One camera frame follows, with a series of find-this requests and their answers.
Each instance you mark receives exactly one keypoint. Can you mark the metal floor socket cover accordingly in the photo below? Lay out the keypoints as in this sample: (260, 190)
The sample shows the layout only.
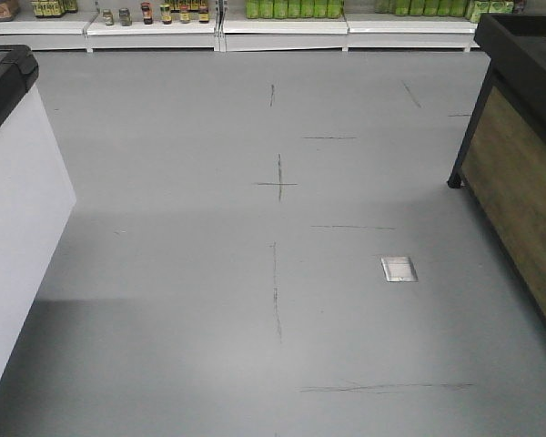
(398, 269)

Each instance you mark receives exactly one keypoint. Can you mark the row of green drink packs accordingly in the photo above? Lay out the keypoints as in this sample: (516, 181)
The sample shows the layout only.
(293, 9)

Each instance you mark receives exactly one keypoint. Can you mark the small yellow label jar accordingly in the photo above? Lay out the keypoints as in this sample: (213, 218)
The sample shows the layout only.
(184, 14)

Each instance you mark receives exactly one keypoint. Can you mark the yellow label sauce jar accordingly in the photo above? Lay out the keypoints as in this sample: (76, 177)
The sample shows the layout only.
(165, 14)

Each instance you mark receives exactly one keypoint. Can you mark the red-lid sauce jar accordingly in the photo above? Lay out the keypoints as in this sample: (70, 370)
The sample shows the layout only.
(147, 13)

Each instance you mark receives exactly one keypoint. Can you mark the black wooden fruit display stand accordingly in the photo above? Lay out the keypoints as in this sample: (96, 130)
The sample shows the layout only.
(502, 157)

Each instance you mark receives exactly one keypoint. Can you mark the white chest freezer black lid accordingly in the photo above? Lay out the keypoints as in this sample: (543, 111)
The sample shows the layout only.
(36, 193)

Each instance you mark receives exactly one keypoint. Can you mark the dark green pickle jar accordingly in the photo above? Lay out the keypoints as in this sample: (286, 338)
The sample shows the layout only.
(124, 16)

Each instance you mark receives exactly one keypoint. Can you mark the white supermarket shelf unit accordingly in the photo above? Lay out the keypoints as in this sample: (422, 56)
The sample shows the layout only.
(228, 30)

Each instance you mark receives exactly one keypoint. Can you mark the green-lid glass jar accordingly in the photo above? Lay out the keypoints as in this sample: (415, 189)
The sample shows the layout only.
(108, 17)

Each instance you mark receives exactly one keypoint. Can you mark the right row green drink packs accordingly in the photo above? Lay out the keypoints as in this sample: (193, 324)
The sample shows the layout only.
(470, 10)

